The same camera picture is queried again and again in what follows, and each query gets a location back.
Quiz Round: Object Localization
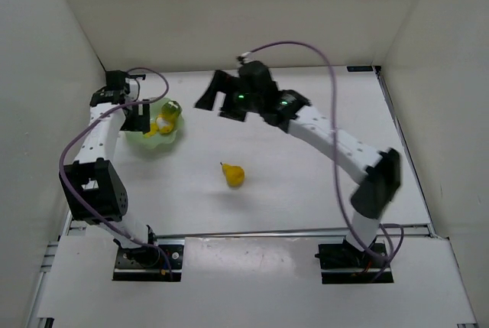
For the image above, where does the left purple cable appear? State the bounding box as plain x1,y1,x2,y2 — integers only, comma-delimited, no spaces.
57,67,171,279

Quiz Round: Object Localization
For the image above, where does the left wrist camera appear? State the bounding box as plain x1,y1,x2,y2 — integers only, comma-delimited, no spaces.
105,70,146,99

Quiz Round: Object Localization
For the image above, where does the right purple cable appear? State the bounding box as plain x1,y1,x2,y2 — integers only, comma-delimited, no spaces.
238,40,405,282

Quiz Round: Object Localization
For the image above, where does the green wavy glass bowl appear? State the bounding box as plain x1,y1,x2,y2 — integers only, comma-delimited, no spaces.
125,98,184,151

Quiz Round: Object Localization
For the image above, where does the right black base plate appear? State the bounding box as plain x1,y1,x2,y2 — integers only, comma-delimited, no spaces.
315,242,394,285

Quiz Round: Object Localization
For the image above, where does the green peeled fake lime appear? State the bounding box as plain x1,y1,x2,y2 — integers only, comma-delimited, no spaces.
160,100,182,122

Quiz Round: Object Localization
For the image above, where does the yellow peeled fake lemon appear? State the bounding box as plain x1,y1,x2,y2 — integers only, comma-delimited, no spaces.
144,114,176,138

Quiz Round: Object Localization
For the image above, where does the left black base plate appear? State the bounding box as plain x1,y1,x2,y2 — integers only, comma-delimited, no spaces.
112,239,185,282

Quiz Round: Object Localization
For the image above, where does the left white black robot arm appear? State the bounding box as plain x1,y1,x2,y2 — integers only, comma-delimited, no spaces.
59,78,159,257

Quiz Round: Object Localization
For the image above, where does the right blue label sticker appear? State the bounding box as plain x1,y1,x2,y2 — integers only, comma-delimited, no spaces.
346,65,374,73

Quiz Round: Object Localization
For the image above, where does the yellow fake pear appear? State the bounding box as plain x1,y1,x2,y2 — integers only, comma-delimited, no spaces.
221,163,245,188

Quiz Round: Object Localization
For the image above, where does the left aluminium frame rail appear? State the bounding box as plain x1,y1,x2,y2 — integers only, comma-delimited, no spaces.
26,72,120,328

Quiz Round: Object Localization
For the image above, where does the front aluminium rail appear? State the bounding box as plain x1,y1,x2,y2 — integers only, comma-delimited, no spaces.
157,224,434,239

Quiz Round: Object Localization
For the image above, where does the purple cable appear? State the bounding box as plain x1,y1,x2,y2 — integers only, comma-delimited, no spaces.
238,40,405,282
57,67,171,279

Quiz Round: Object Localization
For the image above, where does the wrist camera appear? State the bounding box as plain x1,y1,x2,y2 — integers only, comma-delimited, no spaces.
238,60,273,86
105,70,146,99

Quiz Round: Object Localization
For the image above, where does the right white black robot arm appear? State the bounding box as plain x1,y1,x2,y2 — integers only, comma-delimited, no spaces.
194,70,401,254

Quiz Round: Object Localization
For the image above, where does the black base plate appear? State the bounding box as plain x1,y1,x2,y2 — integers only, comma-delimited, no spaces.
315,242,394,285
112,239,185,282

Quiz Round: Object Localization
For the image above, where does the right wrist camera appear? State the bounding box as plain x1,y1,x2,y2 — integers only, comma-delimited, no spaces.
238,60,273,86

